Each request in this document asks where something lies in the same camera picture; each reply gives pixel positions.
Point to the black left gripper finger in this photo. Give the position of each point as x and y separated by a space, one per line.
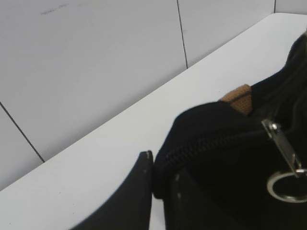
129 207

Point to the black canvas tote bag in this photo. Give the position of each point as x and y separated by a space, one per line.
211 172

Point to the silver zipper pull with ring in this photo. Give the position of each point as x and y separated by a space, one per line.
291 158

